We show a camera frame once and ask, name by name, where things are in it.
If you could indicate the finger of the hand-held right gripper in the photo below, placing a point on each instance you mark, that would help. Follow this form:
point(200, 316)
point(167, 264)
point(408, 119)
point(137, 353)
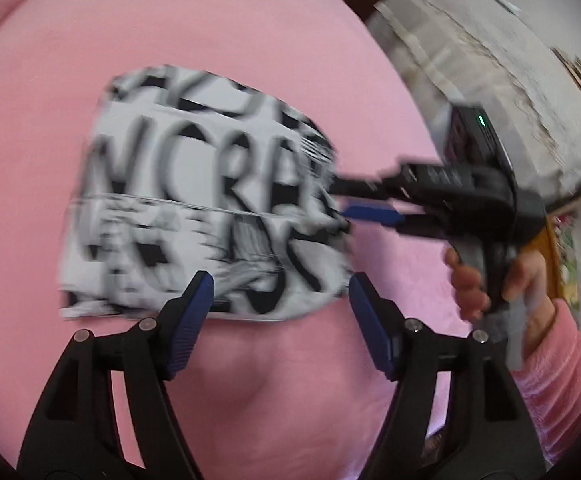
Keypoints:
point(365, 185)
point(375, 215)

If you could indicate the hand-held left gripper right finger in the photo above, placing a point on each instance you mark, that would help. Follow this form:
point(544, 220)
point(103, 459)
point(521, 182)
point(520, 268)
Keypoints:
point(373, 325)

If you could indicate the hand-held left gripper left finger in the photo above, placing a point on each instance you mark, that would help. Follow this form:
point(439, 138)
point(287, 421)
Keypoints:
point(190, 320)

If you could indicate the white black printed hooded jacket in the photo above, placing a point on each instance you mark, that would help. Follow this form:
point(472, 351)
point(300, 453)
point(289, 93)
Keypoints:
point(170, 185)

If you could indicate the person's right forearm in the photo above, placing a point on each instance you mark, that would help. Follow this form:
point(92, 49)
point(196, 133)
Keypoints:
point(565, 385)

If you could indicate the person's right hand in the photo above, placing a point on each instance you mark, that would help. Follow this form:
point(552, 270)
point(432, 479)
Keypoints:
point(528, 290)

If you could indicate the sofa under white lace cover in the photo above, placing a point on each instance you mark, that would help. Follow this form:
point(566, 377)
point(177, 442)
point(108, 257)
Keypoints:
point(520, 85)

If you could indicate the pink bed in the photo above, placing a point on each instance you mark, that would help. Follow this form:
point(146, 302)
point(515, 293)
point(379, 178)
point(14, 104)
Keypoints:
point(270, 35)

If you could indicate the small white object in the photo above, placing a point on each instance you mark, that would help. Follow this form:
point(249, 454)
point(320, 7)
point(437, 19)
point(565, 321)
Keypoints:
point(503, 1)

